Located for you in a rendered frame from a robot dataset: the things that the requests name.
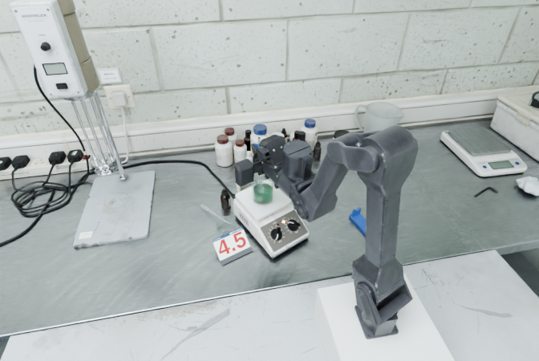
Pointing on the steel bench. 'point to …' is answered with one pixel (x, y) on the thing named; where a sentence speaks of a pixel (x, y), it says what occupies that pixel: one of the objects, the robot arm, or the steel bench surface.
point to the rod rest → (358, 220)
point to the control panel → (283, 230)
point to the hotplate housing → (264, 225)
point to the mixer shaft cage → (107, 160)
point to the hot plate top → (262, 205)
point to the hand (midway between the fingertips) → (259, 152)
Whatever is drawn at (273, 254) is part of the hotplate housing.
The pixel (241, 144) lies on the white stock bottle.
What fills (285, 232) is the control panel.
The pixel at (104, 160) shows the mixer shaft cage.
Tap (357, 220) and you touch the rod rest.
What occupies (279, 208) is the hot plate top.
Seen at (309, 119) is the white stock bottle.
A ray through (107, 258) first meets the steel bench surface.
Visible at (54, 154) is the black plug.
